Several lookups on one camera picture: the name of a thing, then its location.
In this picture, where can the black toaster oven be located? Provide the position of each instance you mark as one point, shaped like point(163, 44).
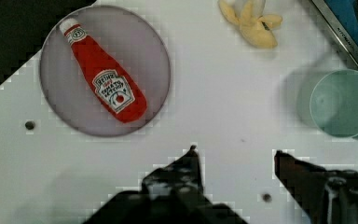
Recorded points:
point(340, 18)

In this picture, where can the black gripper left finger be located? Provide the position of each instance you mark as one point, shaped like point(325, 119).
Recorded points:
point(173, 194)

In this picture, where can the plush peeled banana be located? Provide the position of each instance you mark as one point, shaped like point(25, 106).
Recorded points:
point(254, 26)

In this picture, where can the mint green cup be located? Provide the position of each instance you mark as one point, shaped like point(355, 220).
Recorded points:
point(328, 101)

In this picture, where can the grey round plate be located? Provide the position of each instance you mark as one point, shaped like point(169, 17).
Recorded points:
point(129, 39)

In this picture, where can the plush ketchup bottle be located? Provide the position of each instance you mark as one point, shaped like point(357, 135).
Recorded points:
point(110, 82)

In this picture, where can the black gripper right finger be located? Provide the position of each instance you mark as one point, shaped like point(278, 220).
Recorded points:
point(326, 196)

